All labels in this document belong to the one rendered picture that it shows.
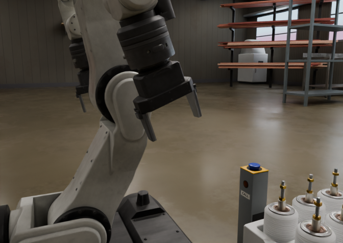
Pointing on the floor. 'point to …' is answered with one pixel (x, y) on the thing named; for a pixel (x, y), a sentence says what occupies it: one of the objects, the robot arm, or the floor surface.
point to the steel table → (326, 68)
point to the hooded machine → (248, 57)
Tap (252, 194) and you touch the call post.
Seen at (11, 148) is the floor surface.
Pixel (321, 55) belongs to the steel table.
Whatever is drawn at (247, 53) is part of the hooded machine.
